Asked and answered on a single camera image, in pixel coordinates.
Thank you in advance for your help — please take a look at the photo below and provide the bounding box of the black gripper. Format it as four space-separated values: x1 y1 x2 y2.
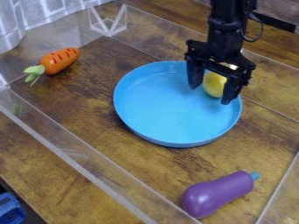
184 16 256 105

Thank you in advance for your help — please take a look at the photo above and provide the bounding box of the yellow toy lemon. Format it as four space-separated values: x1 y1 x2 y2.
202 72 227 98

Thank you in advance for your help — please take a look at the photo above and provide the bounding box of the blue round tray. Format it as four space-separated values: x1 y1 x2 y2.
113 61 241 148

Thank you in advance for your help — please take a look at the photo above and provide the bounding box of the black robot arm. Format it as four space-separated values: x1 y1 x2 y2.
184 0 257 105

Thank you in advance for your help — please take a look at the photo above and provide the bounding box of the orange toy carrot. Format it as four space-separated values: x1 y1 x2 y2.
22 46 81 88

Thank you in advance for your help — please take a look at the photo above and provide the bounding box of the purple toy eggplant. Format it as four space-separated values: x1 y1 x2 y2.
181 171 260 218

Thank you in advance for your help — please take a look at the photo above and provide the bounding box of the blue plastic object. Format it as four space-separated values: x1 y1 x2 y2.
0 192 26 224

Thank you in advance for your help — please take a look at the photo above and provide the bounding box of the black cable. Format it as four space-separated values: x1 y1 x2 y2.
239 11 265 43

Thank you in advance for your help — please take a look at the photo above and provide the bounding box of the clear acrylic enclosure wall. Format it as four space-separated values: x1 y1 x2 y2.
0 0 299 224

